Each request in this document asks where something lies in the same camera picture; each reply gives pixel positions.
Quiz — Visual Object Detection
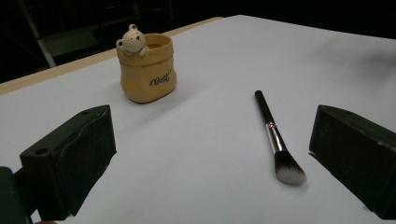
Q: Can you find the yellow bear pen holder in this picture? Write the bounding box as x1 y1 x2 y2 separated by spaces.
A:
115 23 177 105

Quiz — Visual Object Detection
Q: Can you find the grey shelf board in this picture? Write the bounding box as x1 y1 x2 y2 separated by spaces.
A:
40 28 102 58

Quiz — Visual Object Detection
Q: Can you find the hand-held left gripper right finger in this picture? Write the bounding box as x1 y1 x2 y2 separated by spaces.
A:
308 105 396 220

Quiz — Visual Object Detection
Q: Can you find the black makeup brush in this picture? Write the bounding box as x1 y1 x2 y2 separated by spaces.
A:
254 90 307 187

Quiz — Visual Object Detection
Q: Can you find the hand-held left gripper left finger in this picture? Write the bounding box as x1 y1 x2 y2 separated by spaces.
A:
19 105 118 221

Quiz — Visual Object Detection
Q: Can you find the metal stand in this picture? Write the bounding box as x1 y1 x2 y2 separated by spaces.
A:
17 0 57 69

